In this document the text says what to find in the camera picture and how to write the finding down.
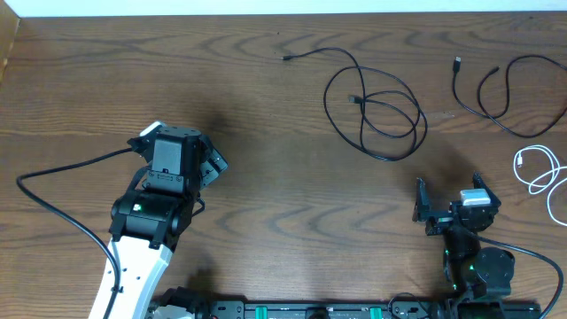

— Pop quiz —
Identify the camera cable black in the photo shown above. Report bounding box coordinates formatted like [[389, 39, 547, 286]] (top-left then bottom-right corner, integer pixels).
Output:
[[473, 234, 564, 319], [15, 147, 134, 319]]

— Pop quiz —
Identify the right camera cable black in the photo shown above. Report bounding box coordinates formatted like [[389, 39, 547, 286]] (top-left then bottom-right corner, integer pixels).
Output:
[[473, 234, 564, 319]]

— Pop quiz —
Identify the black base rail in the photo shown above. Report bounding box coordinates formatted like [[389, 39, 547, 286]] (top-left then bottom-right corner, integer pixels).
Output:
[[145, 286, 544, 319]]

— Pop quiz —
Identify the left camera cable black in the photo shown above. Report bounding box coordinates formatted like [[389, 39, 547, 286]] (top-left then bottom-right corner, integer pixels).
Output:
[[15, 147, 134, 319]]

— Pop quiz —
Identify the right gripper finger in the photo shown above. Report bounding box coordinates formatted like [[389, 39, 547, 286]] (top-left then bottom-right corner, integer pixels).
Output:
[[412, 177, 432, 222], [472, 172, 486, 190]]

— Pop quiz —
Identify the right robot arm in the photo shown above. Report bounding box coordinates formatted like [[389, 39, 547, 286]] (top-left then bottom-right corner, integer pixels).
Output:
[[412, 173, 515, 318]]

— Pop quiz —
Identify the black USB cable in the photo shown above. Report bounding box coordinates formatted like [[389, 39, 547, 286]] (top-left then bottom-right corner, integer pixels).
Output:
[[451, 54, 567, 139], [282, 47, 429, 162]]

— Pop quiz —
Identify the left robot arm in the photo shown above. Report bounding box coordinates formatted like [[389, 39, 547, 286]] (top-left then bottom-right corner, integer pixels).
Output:
[[89, 121, 228, 318]]

